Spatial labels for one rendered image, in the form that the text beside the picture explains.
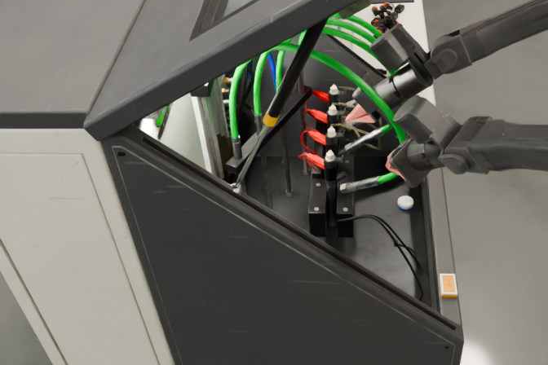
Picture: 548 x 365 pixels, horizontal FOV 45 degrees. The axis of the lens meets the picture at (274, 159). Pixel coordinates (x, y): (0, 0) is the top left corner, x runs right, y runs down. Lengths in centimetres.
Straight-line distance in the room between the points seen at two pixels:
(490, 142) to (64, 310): 86
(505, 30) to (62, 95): 74
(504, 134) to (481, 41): 29
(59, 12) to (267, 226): 53
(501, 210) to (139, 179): 207
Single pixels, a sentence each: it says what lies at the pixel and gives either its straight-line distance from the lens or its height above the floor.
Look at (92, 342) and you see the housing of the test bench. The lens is 146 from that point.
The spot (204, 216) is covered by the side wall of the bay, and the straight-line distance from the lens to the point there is 108.
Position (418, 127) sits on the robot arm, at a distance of 107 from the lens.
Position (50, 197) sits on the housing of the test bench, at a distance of 114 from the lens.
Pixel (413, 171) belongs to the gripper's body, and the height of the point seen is 126.
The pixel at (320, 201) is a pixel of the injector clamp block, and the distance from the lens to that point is 151.
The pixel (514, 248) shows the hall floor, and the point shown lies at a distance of 278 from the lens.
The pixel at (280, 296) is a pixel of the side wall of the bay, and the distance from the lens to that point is 122.
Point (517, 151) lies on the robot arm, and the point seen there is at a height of 144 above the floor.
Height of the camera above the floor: 205
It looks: 41 degrees down
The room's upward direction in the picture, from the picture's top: 6 degrees counter-clockwise
